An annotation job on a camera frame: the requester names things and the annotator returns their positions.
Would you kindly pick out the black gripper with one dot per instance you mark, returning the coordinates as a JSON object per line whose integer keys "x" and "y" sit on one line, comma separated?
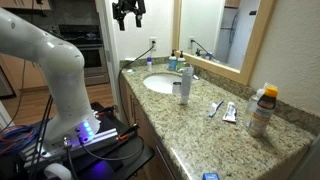
{"x": 128, "y": 6}

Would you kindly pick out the small metallic cup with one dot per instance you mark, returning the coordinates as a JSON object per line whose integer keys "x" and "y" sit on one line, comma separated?
{"x": 176, "y": 88}

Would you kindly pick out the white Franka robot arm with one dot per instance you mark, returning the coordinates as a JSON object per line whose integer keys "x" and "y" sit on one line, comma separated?
{"x": 63, "y": 83}

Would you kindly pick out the white oval sink basin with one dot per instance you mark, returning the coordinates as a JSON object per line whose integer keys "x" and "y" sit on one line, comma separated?
{"x": 160, "y": 82}

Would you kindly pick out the chrome sink faucet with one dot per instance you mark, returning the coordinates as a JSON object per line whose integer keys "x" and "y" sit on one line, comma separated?
{"x": 195, "y": 77}

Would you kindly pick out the small white blue-capped bottle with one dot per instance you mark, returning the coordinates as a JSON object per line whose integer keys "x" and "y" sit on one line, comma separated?
{"x": 149, "y": 64}

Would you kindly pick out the small green white item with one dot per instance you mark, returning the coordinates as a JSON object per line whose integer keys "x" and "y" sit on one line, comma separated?
{"x": 131, "y": 71}

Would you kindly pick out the stainless kitchen oven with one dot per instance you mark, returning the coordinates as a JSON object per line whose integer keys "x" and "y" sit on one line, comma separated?
{"x": 93, "y": 56}

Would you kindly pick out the blue pump soap bottle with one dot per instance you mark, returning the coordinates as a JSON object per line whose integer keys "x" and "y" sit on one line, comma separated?
{"x": 172, "y": 62}

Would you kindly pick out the green pump soap bottle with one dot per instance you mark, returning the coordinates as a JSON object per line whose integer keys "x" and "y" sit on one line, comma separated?
{"x": 180, "y": 62}

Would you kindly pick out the tall white tube bottle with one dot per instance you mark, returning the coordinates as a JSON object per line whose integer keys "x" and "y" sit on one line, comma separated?
{"x": 186, "y": 86}

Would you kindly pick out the wooden vanity cabinet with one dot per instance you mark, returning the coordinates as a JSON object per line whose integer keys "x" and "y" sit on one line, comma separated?
{"x": 143, "y": 130}

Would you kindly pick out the orange black clamp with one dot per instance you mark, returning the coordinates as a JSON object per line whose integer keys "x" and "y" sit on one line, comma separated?
{"x": 128, "y": 131}

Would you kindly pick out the wooden kitchen cabinet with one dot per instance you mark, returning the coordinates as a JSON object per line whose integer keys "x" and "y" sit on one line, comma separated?
{"x": 30, "y": 75}

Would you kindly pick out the blue white toothbrush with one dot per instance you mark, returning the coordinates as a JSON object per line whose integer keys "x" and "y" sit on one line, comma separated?
{"x": 216, "y": 109}

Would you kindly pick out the black robot cart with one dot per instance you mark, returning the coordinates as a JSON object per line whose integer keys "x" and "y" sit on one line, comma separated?
{"x": 133, "y": 153}

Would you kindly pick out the white toothpaste tube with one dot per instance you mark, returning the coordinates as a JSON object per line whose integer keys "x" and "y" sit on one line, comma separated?
{"x": 230, "y": 112}

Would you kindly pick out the clear plastic bottle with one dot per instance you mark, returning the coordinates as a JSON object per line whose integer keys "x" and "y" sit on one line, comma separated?
{"x": 250, "y": 108}

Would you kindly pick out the orange-capped sunscreen spray can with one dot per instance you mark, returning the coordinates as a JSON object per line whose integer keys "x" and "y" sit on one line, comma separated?
{"x": 262, "y": 114}

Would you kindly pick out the white tape roll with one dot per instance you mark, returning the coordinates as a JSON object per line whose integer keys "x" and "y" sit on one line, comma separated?
{"x": 56, "y": 171}

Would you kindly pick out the small blue box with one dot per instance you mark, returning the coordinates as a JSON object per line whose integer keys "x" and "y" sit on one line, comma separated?
{"x": 210, "y": 176}

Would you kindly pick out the white wall power outlet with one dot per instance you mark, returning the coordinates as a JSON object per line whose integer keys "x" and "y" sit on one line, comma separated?
{"x": 153, "y": 43}

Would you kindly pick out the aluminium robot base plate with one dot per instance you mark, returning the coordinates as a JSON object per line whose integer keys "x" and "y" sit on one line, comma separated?
{"x": 103, "y": 136}

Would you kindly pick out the wood-framed wall mirror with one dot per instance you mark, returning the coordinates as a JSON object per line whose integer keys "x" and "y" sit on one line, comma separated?
{"x": 253, "y": 43}

